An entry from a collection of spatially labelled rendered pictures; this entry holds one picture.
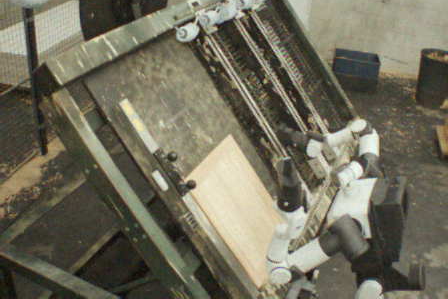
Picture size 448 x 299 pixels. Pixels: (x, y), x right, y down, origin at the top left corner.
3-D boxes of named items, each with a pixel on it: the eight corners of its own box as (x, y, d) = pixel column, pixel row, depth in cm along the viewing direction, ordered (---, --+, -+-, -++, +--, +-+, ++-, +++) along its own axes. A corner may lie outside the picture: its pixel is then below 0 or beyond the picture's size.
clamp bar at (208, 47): (299, 213, 249) (339, 198, 235) (171, 12, 232) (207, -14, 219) (305, 202, 257) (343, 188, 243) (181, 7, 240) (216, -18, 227)
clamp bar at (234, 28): (317, 181, 276) (353, 166, 262) (203, -2, 259) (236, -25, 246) (321, 172, 284) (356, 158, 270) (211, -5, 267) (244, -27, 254)
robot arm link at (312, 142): (301, 146, 249) (321, 153, 246) (295, 153, 240) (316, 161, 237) (306, 126, 245) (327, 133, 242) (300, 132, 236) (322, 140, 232)
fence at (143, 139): (247, 302, 194) (255, 301, 192) (112, 107, 181) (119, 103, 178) (252, 294, 198) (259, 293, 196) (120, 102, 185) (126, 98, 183)
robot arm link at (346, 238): (338, 259, 175) (368, 241, 170) (332, 266, 167) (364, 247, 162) (321, 233, 178) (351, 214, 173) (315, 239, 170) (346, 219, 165)
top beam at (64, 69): (45, 99, 158) (60, 86, 153) (29, 74, 157) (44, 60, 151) (271, -15, 337) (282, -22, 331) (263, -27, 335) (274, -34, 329)
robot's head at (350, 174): (365, 182, 186) (360, 162, 183) (348, 195, 181) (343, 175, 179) (353, 179, 192) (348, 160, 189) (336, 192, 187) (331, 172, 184)
